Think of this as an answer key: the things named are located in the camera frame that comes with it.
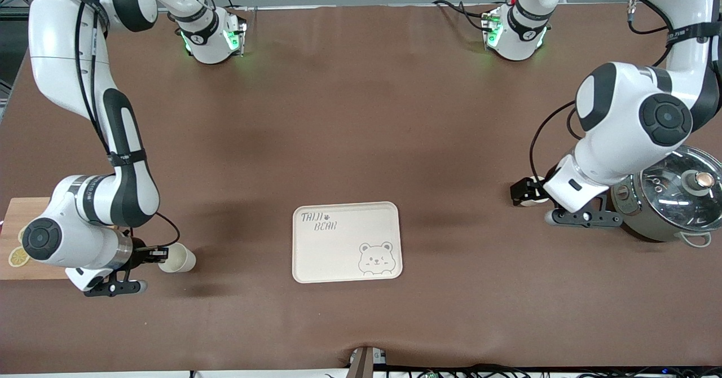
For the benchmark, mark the cream bear print tray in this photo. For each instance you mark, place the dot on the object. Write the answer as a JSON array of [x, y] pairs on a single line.
[[338, 254]]

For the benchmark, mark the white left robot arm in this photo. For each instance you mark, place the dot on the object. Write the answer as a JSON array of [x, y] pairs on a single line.
[[620, 141]]

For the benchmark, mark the bamboo cutting board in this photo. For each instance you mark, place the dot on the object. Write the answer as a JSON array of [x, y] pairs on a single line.
[[25, 209]]

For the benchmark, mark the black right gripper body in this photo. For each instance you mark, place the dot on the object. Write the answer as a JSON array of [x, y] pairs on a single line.
[[140, 254]]

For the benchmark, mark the grey electric cooking pot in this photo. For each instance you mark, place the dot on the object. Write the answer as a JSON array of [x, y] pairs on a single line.
[[643, 220]]

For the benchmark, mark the white IKEA cup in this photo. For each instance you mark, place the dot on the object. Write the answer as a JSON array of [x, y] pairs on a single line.
[[536, 200], [180, 259]]

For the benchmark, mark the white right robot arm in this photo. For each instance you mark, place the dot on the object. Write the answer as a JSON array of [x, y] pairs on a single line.
[[90, 84]]

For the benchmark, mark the camera stand post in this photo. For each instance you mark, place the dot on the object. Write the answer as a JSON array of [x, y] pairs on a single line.
[[361, 364]]

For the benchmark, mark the yellow lemon slice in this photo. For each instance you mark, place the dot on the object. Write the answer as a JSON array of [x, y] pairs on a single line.
[[17, 258]]

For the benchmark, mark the brown table mat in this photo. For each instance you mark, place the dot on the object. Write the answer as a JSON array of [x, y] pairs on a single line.
[[361, 113]]

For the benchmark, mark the glass pot lid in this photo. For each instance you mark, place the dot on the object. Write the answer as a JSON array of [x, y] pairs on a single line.
[[671, 189]]

